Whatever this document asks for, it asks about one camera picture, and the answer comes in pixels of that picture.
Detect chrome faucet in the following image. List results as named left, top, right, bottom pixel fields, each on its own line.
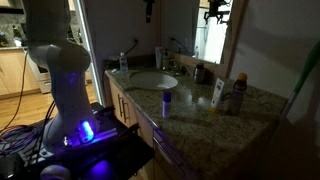
left=168, top=59, right=181, bottom=75

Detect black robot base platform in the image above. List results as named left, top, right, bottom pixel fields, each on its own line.
left=18, top=101, right=155, bottom=180

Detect soap dispenser bottle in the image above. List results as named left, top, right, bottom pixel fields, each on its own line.
left=162, top=49, right=171, bottom=70

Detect metal drawer handle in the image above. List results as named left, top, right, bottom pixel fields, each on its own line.
left=152, top=128, right=186, bottom=175

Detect green broom handle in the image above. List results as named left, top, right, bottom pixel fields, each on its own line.
left=283, top=39, right=320, bottom=116

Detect dark metal cup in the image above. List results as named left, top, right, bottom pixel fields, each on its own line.
left=193, top=63, right=207, bottom=85

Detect white oval sink basin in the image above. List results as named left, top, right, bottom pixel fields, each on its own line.
left=129, top=70, right=179, bottom=91

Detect small white tube yellow cap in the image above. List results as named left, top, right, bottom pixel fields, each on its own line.
left=209, top=77, right=226, bottom=113

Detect grey round dome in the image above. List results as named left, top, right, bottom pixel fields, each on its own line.
left=39, top=164, right=72, bottom=180

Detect red cable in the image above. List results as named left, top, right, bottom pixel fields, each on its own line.
left=0, top=53, right=28, bottom=134

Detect bundle of coloured cables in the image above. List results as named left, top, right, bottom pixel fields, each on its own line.
left=0, top=124, right=40, bottom=158

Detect metal cabinet door handle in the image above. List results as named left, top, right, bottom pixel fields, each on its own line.
left=122, top=98, right=131, bottom=125
left=117, top=94, right=124, bottom=118

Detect dark spray bottle orange cap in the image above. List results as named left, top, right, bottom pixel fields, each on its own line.
left=227, top=72, right=249, bottom=117

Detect light wood kitchen cabinets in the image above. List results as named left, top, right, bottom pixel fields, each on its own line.
left=0, top=46, right=42, bottom=100

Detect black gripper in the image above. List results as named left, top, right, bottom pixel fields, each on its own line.
left=143, top=0, right=155, bottom=24

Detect white kitchen appliance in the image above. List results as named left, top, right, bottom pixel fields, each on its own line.
left=27, top=56, right=53, bottom=95

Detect white bottle with blue cap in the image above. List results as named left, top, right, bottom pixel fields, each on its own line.
left=161, top=91, right=173, bottom=120

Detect white door frame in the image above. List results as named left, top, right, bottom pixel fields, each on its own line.
left=73, top=0, right=105, bottom=106

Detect wood framed wall mirror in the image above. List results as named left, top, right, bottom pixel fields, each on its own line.
left=159, top=0, right=250, bottom=78

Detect clear plastic water bottle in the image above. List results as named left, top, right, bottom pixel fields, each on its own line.
left=119, top=52, right=129, bottom=75

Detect wooden vanity cabinet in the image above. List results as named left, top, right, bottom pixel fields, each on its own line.
left=104, top=74, right=204, bottom=180

